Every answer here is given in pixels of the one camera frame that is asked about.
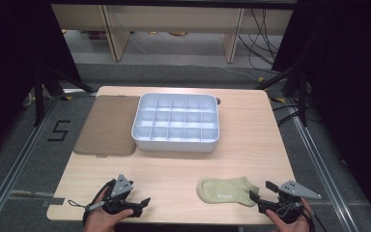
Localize person's left hand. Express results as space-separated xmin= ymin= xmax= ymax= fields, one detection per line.
xmin=83 ymin=187 xmax=135 ymax=232

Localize black tape strip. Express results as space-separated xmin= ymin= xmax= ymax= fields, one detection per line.
xmin=41 ymin=196 xmax=66 ymax=208

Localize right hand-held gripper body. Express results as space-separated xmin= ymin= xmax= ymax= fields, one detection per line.
xmin=257 ymin=180 xmax=323 ymax=225

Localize aluminium floor rail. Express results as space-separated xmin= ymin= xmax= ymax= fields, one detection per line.
xmin=0 ymin=96 xmax=62 ymax=232
xmin=285 ymin=98 xmax=363 ymax=232

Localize person's right hand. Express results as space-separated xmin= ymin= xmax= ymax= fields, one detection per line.
xmin=265 ymin=197 xmax=315 ymax=232

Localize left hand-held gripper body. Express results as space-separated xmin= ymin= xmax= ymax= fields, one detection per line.
xmin=102 ymin=174 xmax=140 ymax=217

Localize bundle of black hanging cables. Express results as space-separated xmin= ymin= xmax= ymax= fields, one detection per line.
xmin=237 ymin=8 xmax=286 ymax=73

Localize white compartment storage box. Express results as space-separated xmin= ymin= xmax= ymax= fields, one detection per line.
xmin=130 ymin=92 xmax=221 ymax=154

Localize black wrist strap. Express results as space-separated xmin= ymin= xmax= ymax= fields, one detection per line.
xmin=68 ymin=199 xmax=92 ymax=211

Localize white floor cable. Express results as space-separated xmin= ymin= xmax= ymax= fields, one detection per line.
xmin=170 ymin=62 xmax=263 ymax=82

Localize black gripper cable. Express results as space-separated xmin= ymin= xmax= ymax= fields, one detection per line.
xmin=303 ymin=207 xmax=328 ymax=232
xmin=82 ymin=179 xmax=117 ymax=226

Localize black floor cables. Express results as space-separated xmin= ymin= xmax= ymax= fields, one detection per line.
xmin=271 ymin=101 xmax=305 ymax=128

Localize brown translucent box lid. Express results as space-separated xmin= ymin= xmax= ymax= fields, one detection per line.
xmin=73 ymin=95 xmax=142 ymax=159

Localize black curtain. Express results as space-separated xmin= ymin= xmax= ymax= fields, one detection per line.
xmin=0 ymin=0 xmax=82 ymax=163
xmin=271 ymin=0 xmax=371 ymax=230

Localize black metal stand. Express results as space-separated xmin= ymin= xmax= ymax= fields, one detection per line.
xmin=33 ymin=64 xmax=96 ymax=128
xmin=254 ymin=64 xmax=311 ymax=128

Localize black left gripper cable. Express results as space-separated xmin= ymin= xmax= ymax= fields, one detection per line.
xmin=82 ymin=179 xmax=117 ymax=226

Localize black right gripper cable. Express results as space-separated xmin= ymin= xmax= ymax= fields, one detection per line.
xmin=303 ymin=207 xmax=328 ymax=232

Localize green sock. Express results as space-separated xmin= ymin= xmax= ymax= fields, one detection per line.
xmin=196 ymin=176 xmax=261 ymax=208

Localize beige wooden desk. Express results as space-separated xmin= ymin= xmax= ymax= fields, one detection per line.
xmin=50 ymin=4 xmax=295 ymax=64

